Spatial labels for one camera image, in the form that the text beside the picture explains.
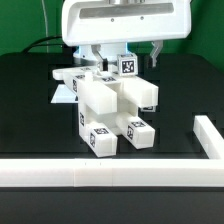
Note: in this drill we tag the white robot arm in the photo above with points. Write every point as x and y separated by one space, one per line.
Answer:
84 56

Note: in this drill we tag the white fiducial marker plate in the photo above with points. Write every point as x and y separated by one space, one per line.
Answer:
64 95

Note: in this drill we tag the white U-shaped fence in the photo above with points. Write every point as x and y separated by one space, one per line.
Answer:
208 172

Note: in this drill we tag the white chair back frame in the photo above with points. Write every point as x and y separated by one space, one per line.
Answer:
134 89

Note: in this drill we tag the white tagged cube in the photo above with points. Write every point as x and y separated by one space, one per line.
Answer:
127 64
148 109

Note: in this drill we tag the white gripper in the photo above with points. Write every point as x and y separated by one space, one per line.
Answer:
92 22

